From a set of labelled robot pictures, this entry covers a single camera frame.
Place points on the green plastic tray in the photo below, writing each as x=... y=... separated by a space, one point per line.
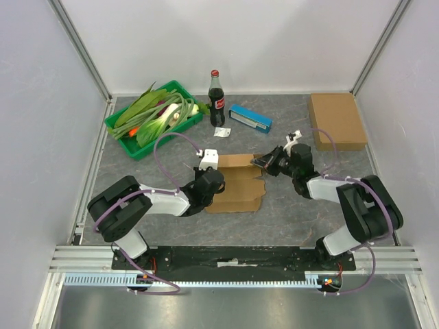
x=129 y=144

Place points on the large green leaf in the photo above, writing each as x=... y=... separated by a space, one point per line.
x=147 y=99

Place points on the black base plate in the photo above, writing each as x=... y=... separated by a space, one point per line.
x=298 y=259

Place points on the long green beans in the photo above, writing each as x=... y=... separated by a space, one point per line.
x=173 y=96

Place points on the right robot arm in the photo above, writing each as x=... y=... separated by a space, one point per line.
x=369 y=211

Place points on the small cardboard box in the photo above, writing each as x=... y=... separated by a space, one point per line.
x=244 y=187

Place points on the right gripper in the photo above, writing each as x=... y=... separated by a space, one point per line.
x=274 y=162

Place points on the orange carrot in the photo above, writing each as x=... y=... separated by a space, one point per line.
x=133 y=131

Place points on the large cardboard box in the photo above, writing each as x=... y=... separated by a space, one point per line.
x=336 y=122

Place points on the aluminium frame rail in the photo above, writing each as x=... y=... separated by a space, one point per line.
x=77 y=42

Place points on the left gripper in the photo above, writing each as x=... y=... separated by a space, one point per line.
x=198 y=172

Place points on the cola glass bottle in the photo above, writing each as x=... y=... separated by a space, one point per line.
x=216 y=100

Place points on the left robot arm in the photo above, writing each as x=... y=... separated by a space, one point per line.
x=118 y=209

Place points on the bok choy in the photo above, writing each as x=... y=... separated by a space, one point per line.
x=152 y=129

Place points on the blue rectangular box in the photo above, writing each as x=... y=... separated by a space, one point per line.
x=250 y=118

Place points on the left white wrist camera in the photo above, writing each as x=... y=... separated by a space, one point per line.
x=209 y=158

